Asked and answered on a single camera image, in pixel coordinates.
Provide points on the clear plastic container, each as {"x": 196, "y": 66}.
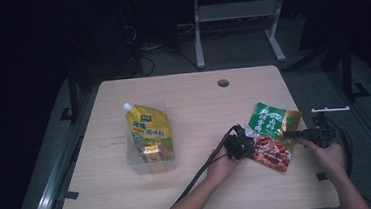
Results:
{"x": 151, "y": 168}

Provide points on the yellow green spout pouch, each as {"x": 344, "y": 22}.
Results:
{"x": 148, "y": 130}

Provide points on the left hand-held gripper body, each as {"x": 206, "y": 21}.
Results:
{"x": 238, "y": 143}

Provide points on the black frame post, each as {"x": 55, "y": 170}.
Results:
{"x": 72, "y": 96}
{"x": 348, "y": 71}

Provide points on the person's left hand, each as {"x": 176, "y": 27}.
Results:
{"x": 223, "y": 165}

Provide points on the chicken feet snack packet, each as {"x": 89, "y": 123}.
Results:
{"x": 269, "y": 138}

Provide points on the grey metal stand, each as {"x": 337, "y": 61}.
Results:
{"x": 236, "y": 10}

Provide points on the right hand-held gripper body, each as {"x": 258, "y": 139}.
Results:
{"x": 319, "y": 132}

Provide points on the white bar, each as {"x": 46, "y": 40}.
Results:
{"x": 330, "y": 109}

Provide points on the person's right hand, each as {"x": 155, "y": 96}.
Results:
{"x": 328, "y": 160}

